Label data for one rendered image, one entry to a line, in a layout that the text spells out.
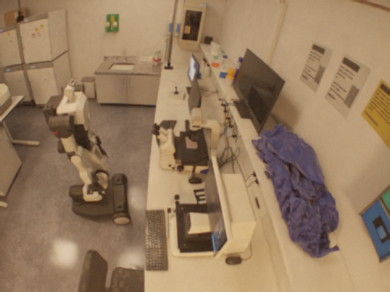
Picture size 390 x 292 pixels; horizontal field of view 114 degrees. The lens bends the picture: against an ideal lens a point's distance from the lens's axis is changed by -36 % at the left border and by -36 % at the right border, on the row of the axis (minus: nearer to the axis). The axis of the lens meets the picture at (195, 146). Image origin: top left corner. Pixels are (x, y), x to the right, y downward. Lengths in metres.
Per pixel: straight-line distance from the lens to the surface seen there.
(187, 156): 1.51
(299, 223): 0.94
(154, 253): 1.31
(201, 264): 1.33
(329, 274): 1.08
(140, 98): 3.67
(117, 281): 1.58
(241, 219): 0.91
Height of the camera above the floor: 2.02
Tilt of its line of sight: 42 degrees down
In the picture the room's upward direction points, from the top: 12 degrees clockwise
